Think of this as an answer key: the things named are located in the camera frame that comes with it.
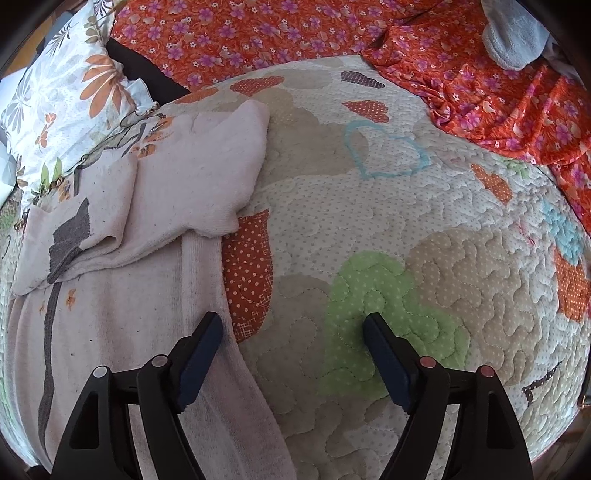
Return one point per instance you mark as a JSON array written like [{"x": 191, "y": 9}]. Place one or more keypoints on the pale pink knit garment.
[{"x": 118, "y": 272}]

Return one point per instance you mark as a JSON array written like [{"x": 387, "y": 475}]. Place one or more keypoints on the orange floral bed sheet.
[{"x": 434, "y": 49}]

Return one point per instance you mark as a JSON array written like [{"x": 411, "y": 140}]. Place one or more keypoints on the heart patchwork quilt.
[{"x": 363, "y": 206}]

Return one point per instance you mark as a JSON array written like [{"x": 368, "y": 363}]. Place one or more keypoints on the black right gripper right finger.
[{"x": 488, "y": 442}]

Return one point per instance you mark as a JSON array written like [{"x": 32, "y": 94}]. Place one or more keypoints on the white floral pillow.
[{"x": 70, "y": 99}]

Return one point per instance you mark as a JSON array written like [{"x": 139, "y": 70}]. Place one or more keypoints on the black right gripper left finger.
[{"x": 97, "y": 442}]

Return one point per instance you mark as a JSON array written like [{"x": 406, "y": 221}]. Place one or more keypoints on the grey fluffy sock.
[{"x": 513, "y": 37}]

